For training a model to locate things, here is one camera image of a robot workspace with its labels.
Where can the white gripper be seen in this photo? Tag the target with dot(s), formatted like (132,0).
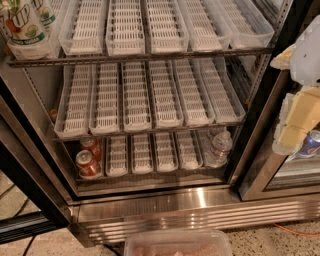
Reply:
(307,63)

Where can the red coke can front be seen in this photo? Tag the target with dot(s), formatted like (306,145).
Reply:
(87,164)

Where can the red coke can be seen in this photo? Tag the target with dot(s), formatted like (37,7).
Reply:
(87,164)
(93,145)

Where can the blue pepsi can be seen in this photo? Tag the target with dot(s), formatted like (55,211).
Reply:
(310,145)

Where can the red coke can rear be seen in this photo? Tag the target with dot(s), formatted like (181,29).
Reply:
(93,145)

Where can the fridge grille base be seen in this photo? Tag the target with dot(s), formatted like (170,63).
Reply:
(111,220)

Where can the open fridge door left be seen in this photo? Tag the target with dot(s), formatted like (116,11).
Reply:
(18,164)

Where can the clear water bottle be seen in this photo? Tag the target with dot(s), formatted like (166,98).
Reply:
(219,148)

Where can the white 7up bottle rear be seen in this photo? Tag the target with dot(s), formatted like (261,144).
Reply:
(45,13)

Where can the white 7up bottle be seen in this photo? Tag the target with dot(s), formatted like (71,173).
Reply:
(45,13)
(27,37)

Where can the white 7up bottle front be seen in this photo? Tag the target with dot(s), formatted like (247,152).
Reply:
(27,37)

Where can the top wire shelf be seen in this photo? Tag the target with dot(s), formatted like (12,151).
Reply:
(101,59)

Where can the wire shelf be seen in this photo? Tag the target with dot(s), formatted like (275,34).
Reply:
(101,59)
(78,134)

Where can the fridge door frame right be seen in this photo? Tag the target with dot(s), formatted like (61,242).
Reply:
(260,173)

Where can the middle wire shelf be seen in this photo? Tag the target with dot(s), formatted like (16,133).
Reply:
(78,134)

